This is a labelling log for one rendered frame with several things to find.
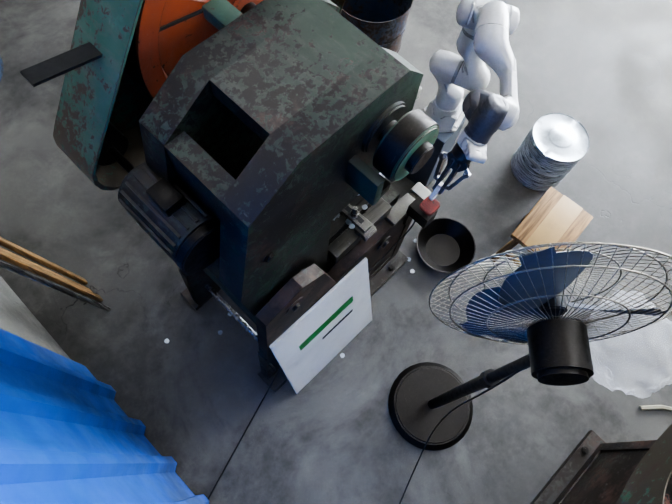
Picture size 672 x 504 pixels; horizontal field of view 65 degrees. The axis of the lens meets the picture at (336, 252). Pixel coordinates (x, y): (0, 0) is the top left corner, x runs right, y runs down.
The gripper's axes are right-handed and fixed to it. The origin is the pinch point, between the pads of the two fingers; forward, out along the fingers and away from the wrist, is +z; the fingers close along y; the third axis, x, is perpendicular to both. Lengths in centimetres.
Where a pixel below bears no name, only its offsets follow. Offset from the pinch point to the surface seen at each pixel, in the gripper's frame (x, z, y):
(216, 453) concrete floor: 69, 129, -1
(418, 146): 44, -36, 1
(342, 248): 23.6, 29.2, 11.6
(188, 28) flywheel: 59, -28, 69
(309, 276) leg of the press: 49, 23, 8
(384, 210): 3.4, 19.4, 11.5
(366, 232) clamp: 16.1, 22.2, 9.2
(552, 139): -113, 9, -9
